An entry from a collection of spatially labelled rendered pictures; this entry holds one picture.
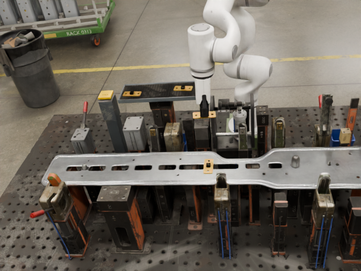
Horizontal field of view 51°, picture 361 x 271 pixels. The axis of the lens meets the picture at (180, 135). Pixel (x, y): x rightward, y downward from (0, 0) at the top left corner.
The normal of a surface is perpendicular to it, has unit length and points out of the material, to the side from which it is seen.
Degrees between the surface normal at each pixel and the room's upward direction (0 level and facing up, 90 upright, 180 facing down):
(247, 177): 0
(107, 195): 0
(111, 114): 90
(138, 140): 90
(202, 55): 91
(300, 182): 0
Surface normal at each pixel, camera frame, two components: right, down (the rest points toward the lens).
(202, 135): -0.11, 0.62
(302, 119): -0.13, -0.78
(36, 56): 0.77, 0.33
